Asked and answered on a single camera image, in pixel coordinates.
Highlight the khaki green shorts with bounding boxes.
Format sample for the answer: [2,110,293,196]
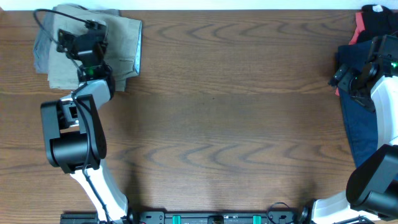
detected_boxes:
[47,4,142,91]

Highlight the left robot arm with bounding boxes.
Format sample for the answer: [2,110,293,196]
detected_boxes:
[40,21,134,223]

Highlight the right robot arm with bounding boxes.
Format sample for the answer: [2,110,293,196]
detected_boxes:
[298,35,397,223]

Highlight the navy blue garment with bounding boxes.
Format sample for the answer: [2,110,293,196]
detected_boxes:
[335,40,377,167]

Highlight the folded grey shorts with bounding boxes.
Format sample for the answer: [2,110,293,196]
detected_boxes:
[33,4,121,73]

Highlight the black garment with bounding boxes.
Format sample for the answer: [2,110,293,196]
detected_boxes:
[357,4,397,43]

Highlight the red garment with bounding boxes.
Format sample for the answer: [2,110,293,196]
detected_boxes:
[349,12,365,45]

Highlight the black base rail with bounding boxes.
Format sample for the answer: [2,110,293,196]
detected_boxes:
[116,210,311,224]

